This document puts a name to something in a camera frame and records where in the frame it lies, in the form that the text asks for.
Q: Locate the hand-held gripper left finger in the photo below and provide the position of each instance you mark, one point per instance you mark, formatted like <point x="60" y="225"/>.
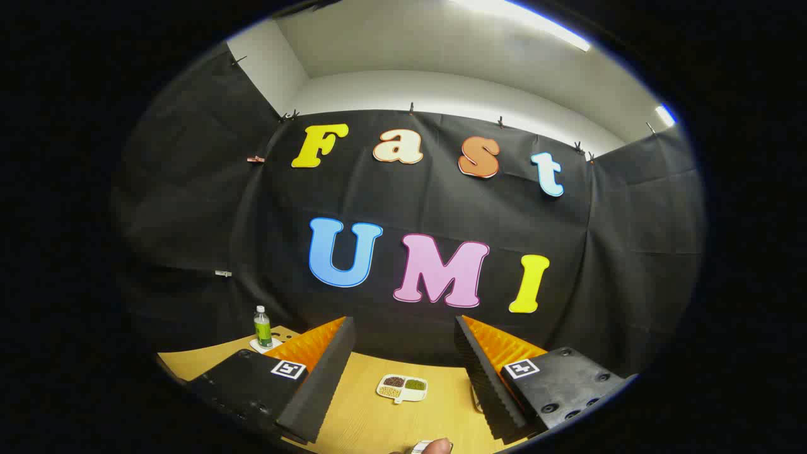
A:
<point x="321" y="391"/>

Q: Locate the white square coaster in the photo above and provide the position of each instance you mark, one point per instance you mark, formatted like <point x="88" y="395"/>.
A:
<point x="276" y="343"/>

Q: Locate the row of black clips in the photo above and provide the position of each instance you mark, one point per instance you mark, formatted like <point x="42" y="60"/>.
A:
<point x="411" y="109"/>

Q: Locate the green label plastic bottle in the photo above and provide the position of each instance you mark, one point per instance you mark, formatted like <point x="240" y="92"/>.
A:
<point x="263" y="331"/>

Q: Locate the white divided dish with beans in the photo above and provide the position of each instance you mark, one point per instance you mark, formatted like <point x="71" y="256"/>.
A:
<point x="413" y="395"/>

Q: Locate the ceiling light strip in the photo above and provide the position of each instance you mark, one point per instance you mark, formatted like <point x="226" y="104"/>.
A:
<point x="665" y="115"/>

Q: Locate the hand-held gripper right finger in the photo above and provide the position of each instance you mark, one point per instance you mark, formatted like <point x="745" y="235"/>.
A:
<point x="488" y="391"/>

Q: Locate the black backdrop cloth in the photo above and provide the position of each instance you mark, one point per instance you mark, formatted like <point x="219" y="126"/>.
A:
<point x="441" y="202"/>

